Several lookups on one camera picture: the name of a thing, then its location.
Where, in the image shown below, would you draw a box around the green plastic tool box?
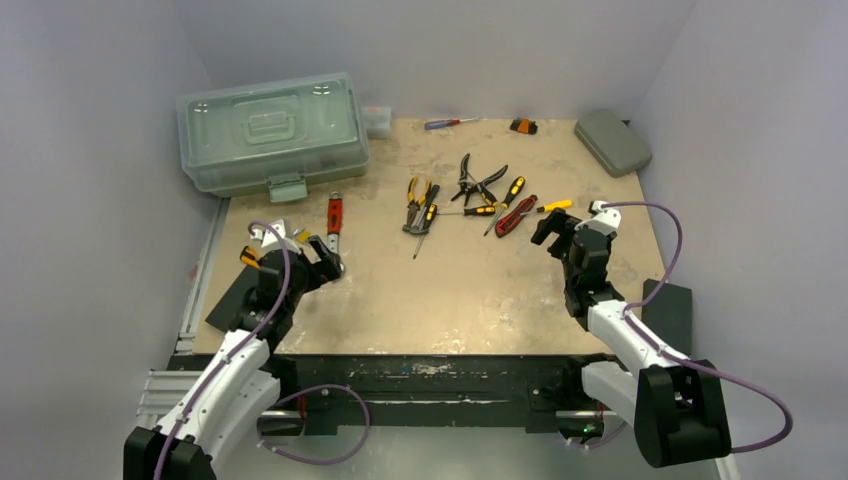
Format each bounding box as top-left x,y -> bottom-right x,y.
176,72 -> 370,203

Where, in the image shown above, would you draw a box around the black yellow phillips screwdriver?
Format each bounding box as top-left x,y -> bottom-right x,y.
413,204 -> 438,259

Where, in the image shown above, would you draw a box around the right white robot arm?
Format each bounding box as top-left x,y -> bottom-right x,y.
531,201 -> 731,468

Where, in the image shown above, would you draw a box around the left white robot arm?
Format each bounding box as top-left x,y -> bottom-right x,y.
122,220 -> 344,479

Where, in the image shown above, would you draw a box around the red black utility knife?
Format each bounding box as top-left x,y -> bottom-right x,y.
495,195 -> 538,238

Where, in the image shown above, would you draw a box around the red adjustable wrench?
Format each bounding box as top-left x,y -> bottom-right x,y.
327,191 -> 343,255

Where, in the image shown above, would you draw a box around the black block right edge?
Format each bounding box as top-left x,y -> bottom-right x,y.
641,282 -> 693,356

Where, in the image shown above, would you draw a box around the black pliers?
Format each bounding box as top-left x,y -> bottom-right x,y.
451,153 -> 508,206

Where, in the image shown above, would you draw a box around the grey green case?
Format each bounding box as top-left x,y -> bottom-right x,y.
574,109 -> 653,178

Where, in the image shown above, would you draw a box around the orange black hex key set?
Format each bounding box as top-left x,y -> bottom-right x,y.
510,118 -> 538,135

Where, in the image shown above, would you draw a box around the clear small parts box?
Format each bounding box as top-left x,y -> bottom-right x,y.
362,106 -> 392,139

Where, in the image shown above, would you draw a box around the blue red screwdriver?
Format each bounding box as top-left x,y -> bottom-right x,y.
424,117 -> 479,131

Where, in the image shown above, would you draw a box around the yellow handle screwdriver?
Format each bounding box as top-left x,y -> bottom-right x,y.
523,200 -> 573,216

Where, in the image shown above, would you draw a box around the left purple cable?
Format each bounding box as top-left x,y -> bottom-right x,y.
152,221 -> 371,480

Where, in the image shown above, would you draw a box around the purple cable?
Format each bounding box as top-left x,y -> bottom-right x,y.
152,221 -> 371,480
568,201 -> 794,454

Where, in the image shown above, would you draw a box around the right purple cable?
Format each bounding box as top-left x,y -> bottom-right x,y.
568,201 -> 794,454

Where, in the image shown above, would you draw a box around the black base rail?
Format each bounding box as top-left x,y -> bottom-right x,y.
260,354 -> 619,441

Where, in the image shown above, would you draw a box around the aluminium frame rail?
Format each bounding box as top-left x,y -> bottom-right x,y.
136,199 -> 230,428

